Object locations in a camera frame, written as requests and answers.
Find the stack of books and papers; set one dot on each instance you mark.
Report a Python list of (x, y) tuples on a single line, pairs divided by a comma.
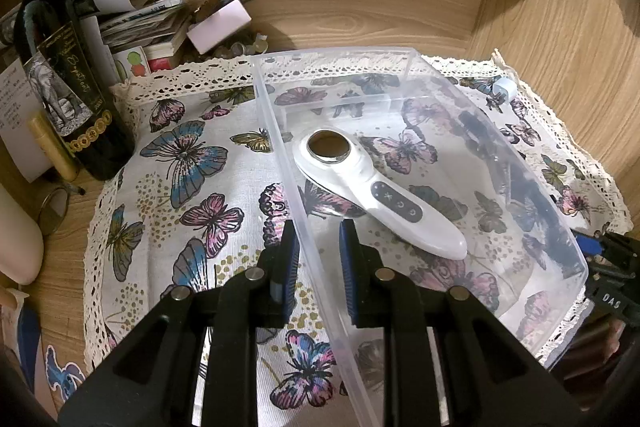
[(132, 38)]

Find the clear plastic organizer bin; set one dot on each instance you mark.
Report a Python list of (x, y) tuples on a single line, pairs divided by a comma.
[(377, 136)]

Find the dark wine bottle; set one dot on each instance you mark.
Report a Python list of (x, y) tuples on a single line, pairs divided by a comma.
[(48, 39)]

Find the cream ceramic mug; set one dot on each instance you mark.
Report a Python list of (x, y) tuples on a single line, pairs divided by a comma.
[(21, 242)]

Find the butterfly print lace cloth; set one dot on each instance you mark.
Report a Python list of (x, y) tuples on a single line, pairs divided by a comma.
[(202, 197)]

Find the small white pink box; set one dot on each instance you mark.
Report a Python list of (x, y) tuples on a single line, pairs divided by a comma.
[(219, 26)]

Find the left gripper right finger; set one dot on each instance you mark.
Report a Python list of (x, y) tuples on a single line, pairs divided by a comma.
[(446, 347)]

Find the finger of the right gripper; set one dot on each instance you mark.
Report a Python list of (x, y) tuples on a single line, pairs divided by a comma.
[(620, 250)]

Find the small white cap bottle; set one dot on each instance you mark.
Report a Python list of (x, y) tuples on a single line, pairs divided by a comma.
[(505, 88)]

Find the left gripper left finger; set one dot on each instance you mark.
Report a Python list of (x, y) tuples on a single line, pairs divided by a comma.
[(151, 377)]

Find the white note paper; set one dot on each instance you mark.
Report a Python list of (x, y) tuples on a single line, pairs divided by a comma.
[(18, 104)]

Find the white handheld massager device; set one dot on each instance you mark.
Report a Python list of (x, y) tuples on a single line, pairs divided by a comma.
[(336, 161)]

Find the yellow stick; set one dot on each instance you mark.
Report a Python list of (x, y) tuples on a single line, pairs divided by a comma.
[(52, 147)]

